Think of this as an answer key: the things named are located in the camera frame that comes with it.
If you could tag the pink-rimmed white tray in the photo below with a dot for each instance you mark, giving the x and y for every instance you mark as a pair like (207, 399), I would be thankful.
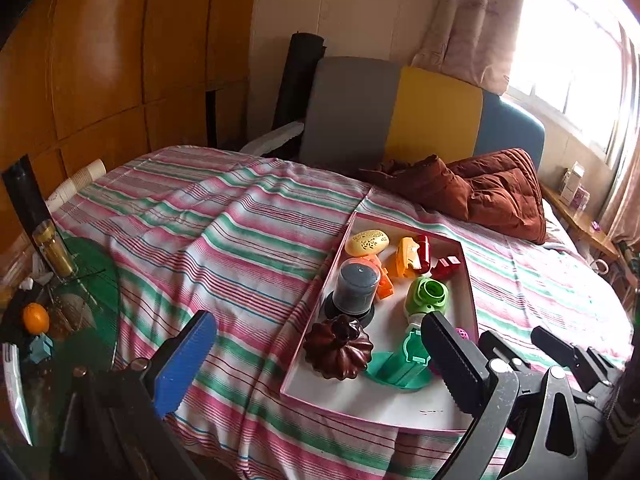
(395, 400)

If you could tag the green plug-in device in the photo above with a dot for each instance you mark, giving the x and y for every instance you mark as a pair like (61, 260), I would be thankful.
(425, 297)

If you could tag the green plastic holder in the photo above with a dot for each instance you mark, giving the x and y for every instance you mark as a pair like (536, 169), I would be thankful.
(400, 365)

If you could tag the beige curtain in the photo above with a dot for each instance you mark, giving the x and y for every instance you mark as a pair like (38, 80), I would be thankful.
(470, 20)
(627, 160)

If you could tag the yellow orange clip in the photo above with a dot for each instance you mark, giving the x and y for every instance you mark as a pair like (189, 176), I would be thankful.
(405, 257)

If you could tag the small blue box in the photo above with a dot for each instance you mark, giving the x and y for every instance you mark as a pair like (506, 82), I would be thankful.
(41, 347)

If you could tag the white padded object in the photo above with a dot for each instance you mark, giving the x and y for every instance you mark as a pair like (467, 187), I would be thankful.
(272, 139)

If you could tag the brown quilted jacket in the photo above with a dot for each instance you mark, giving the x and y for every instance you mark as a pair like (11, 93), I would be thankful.
(490, 195)

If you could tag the black rolled mat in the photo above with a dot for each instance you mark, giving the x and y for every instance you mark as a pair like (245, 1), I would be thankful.
(297, 85)

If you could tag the orange fruit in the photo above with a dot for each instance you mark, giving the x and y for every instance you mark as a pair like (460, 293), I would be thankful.
(36, 318)

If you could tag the wooden wardrobe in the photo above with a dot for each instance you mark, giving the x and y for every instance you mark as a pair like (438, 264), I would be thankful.
(100, 60)

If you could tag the cream oval case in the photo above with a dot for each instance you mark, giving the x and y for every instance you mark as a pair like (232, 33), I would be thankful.
(369, 242)

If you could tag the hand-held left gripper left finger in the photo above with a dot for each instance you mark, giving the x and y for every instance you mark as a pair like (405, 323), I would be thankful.
(185, 365)

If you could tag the dark cylinder container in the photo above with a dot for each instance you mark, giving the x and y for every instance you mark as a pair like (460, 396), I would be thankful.
(355, 287)

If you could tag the pink dotted ball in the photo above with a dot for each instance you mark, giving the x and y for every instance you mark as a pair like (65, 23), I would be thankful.
(462, 333)

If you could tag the wooden bedside shelf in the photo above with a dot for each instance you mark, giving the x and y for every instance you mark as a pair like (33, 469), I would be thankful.
(580, 222)

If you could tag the orange building blocks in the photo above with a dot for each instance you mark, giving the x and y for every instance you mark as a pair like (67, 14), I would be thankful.
(384, 285)

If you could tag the window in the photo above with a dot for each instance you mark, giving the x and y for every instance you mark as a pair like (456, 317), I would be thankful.
(575, 60)

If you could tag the stack of paper cups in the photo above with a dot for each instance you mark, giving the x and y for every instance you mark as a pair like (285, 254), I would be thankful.
(75, 185)

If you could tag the purple box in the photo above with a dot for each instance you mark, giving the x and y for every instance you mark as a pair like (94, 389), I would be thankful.
(582, 197)

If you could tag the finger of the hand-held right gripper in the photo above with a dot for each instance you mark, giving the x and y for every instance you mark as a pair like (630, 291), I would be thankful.
(502, 347)
(570, 355)

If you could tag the green glass table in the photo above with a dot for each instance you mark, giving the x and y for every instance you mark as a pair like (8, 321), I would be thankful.
(95, 300)

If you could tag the grey yellow blue headboard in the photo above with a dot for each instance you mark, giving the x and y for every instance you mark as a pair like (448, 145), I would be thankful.
(350, 110)

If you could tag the red toy block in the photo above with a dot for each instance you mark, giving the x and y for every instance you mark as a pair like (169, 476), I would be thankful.
(445, 267)

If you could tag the white box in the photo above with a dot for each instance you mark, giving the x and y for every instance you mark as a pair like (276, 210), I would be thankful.
(571, 182)

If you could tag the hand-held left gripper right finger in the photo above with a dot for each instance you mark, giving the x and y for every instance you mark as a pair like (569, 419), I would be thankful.
(450, 360)

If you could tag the brown fluted mould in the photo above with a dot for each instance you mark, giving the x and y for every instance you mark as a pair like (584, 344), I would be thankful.
(337, 352)

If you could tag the striped blanket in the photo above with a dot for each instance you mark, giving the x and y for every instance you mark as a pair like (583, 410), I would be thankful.
(200, 240)

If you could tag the gold bottle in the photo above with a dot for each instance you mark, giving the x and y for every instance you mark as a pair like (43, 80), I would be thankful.
(52, 250)

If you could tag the red cylinder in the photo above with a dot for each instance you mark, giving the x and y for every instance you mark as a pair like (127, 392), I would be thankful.
(423, 252)

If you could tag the white packet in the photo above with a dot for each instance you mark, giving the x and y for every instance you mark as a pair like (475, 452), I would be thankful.
(15, 395)

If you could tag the black pole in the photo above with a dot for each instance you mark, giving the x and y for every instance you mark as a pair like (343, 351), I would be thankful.
(25, 195)

